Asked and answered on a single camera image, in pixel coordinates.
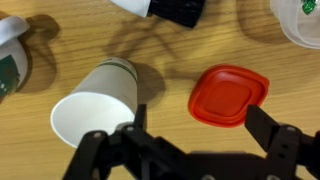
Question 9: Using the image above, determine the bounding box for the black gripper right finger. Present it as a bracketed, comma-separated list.
[244, 104, 304, 163]

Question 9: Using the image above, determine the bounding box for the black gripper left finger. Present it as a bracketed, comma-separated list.
[114, 103, 149, 141]

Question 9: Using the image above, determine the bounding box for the orange square plastic lid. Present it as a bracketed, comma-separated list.
[187, 64, 271, 129]

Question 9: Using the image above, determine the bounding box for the white paper cup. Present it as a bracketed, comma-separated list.
[49, 56, 139, 149]

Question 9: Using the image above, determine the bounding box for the clear plastic container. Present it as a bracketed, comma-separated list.
[269, 0, 320, 51]

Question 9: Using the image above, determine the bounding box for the green white wrapped candy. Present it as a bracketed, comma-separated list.
[300, 0, 318, 16]

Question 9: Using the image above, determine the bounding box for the white mug with green band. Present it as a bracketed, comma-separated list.
[0, 14, 32, 105]

